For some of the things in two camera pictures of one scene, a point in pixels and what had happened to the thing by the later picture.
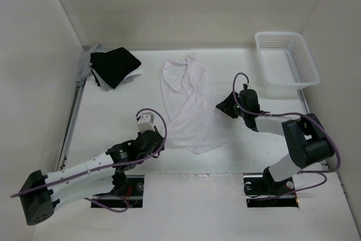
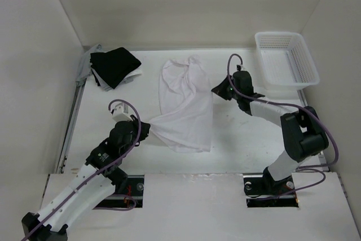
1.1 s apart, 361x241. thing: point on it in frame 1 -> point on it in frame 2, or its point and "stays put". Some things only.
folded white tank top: (106, 86) stays put
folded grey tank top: (85, 66) stays put
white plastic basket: (285, 61) stays put
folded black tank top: (114, 66) stays put
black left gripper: (158, 144) -> (146, 127)
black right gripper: (225, 105) -> (221, 88)
